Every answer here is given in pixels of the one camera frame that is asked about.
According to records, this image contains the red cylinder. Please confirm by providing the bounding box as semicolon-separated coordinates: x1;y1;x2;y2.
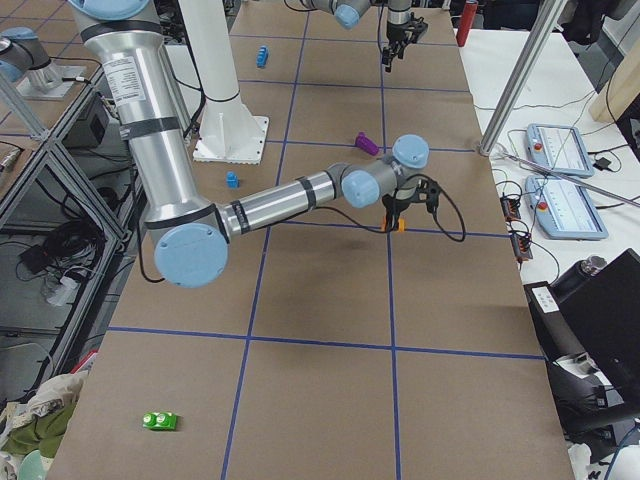
456;0;478;48

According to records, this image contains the white pedestal column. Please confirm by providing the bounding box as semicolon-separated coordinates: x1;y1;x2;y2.
179;0;269;164

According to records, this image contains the brown paper table mat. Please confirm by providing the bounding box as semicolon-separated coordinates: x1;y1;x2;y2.
49;2;573;479

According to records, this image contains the small blue block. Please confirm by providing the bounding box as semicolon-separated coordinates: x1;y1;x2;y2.
225;171;240;189

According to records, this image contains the far teach pendant tablet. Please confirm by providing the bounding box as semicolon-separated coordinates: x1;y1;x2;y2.
526;124;594;178

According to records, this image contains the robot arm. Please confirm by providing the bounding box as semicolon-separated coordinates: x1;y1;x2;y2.
283;0;428;73
71;1;430;288

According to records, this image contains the orange trapezoid block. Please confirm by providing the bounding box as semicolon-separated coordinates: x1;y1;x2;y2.
381;216;406;233

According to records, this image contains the purple trapezoid block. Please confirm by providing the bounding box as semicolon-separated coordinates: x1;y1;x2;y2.
354;132;380;156

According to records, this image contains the black printer device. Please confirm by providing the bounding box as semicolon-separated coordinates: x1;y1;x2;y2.
524;248;639;439

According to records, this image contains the teach pendant tablet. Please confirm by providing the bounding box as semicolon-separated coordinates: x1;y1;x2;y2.
524;175;609;241
526;124;594;178

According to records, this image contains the green double stud block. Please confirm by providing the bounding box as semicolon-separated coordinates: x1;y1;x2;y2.
142;411;179;431

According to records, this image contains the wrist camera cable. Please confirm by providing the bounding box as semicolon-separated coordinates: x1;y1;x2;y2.
419;172;467;244

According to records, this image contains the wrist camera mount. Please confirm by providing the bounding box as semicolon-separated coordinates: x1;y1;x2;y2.
406;14;428;44
414;178;441;214

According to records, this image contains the reacher grabber stick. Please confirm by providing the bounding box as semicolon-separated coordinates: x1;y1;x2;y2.
496;152;640;208

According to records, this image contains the long blue block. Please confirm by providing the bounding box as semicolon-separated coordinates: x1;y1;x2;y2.
256;45;269;68

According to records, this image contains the near teach pendant tablet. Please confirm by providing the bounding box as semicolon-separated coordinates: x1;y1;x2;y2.
524;175;609;241

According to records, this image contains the aluminium frame post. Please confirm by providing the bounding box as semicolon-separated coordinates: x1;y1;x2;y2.
478;0;568;157

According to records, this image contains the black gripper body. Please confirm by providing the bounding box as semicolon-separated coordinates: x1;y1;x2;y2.
386;19;413;48
382;188;422;215

